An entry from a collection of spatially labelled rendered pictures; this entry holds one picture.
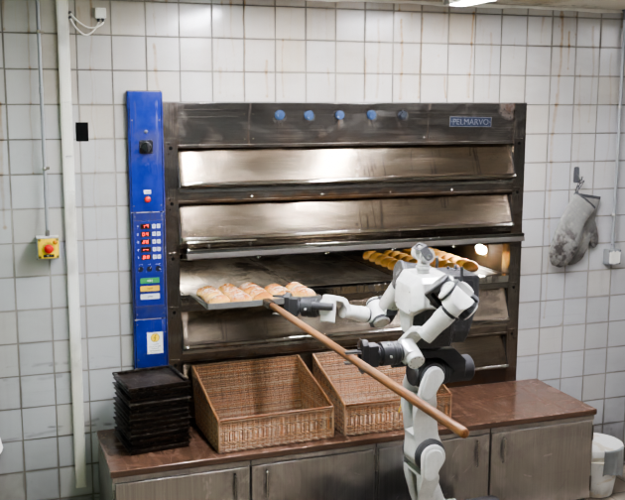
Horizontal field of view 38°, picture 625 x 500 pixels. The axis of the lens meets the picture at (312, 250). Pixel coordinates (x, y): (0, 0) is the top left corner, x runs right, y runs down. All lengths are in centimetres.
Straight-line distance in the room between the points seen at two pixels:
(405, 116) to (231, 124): 89
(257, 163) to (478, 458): 178
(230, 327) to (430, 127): 144
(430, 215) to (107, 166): 166
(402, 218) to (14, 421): 211
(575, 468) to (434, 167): 169
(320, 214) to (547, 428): 154
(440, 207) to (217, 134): 125
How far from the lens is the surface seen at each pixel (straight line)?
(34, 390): 443
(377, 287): 472
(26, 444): 452
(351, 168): 458
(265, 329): 455
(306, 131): 450
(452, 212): 485
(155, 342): 441
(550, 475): 487
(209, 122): 437
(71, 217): 426
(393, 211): 470
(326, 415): 432
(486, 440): 460
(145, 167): 427
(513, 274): 510
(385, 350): 334
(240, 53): 439
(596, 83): 528
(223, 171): 437
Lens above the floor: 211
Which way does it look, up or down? 9 degrees down
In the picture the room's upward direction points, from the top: straight up
